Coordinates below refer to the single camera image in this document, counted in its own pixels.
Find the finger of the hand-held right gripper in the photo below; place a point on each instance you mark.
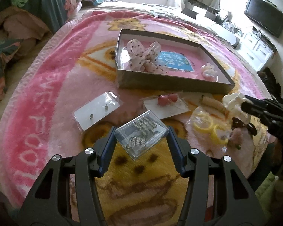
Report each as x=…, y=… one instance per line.
x=257, y=98
x=251, y=109

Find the black flat television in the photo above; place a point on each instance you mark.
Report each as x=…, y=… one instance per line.
x=264, y=15

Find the pink bear blanket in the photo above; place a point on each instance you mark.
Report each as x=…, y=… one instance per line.
x=49, y=103

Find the red cherry earrings card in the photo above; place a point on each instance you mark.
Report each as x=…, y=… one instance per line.
x=165, y=108

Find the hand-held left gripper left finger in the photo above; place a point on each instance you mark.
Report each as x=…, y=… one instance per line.
x=108, y=146

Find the pink rose hair accessory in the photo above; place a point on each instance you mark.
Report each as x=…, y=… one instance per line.
x=237, y=137

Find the white drawer cabinet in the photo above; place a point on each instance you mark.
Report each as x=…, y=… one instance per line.
x=254, y=49

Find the dotted white bow hair clip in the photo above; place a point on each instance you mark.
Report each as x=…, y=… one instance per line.
x=141, y=54

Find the clear plastic rhinestone jewelry box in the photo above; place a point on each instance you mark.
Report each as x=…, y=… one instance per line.
x=141, y=131

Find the floral quilt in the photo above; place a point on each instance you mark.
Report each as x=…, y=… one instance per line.
x=37, y=4

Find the yellow hoops in plastic bag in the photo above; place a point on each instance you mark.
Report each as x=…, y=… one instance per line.
x=207, y=127

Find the white flower hair clip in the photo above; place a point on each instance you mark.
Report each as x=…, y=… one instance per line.
x=208, y=70

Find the blue printed card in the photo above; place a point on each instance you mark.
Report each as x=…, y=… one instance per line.
x=176, y=61

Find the beige hair clip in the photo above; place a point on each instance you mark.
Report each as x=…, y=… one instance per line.
x=214, y=103

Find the black bag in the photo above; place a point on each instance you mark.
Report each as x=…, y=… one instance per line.
x=271, y=82

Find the brown dotted bow clip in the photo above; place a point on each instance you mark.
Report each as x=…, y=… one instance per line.
x=238, y=122

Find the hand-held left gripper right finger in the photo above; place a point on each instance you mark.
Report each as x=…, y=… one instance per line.
x=175, y=146

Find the white claw hair clip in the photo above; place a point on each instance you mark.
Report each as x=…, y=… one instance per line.
x=233, y=103

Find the stud earrings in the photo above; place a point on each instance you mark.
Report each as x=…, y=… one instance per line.
x=94, y=113

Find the clear plastic sheet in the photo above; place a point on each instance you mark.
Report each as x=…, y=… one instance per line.
x=160, y=9

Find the shallow cardboard box pink inside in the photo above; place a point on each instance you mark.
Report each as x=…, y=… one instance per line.
x=169, y=80

